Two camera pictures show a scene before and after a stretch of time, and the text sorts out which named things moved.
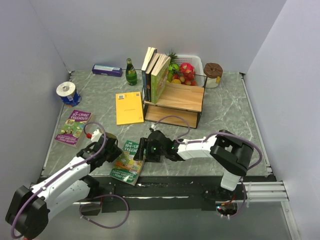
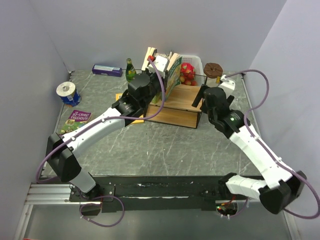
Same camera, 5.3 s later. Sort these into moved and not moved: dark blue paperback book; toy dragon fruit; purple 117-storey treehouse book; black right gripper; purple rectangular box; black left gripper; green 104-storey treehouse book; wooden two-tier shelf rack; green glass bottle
Moved: black left gripper; green 104-storey treehouse book; black right gripper
Not moved: wooden two-tier shelf rack; purple rectangular box; dark blue paperback book; purple 117-storey treehouse book; toy dragon fruit; green glass bottle
